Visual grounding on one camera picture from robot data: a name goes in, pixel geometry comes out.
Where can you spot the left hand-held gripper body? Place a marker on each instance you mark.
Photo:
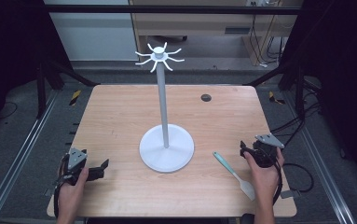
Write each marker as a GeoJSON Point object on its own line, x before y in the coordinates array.
{"type": "Point", "coordinates": [76, 159]}

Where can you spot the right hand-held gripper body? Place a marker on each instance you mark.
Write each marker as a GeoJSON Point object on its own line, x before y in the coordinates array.
{"type": "Point", "coordinates": [264, 149]}

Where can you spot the white hook stand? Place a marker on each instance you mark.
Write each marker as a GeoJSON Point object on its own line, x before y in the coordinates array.
{"type": "Point", "coordinates": [166, 152]}

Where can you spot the person's right hand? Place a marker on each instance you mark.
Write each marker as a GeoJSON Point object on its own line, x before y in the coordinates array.
{"type": "Point", "coordinates": [263, 179]}

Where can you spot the person's left hand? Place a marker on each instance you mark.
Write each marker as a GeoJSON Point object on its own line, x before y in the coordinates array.
{"type": "Point", "coordinates": [71, 189]}

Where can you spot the yellow black tape marker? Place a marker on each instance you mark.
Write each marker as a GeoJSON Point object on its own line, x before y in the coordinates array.
{"type": "Point", "coordinates": [274, 98]}
{"type": "Point", "coordinates": [75, 97]}

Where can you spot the black curtain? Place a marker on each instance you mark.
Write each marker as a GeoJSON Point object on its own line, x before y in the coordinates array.
{"type": "Point", "coordinates": [344, 77]}
{"type": "Point", "coordinates": [8, 46]}

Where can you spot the white cabinet panel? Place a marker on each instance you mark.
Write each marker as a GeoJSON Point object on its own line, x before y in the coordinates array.
{"type": "Point", "coordinates": [95, 34]}

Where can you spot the grey metal table bracket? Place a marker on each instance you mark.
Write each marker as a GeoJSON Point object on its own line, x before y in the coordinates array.
{"type": "Point", "coordinates": [290, 194]}
{"type": "Point", "coordinates": [49, 192]}

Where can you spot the aluminium floor rail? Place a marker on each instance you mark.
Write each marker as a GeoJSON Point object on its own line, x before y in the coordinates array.
{"type": "Point", "coordinates": [20, 155]}
{"type": "Point", "coordinates": [319, 161]}

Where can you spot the black frame strut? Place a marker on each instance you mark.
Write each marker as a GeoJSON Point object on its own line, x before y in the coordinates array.
{"type": "Point", "coordinates": [42, 90]}
{"type": "Point", "coordinates": [299, 90]}

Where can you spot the black horizontal frame bar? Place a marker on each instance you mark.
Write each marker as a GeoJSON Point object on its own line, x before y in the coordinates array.
{"type": "Point", "coordinates": [167, 9]}

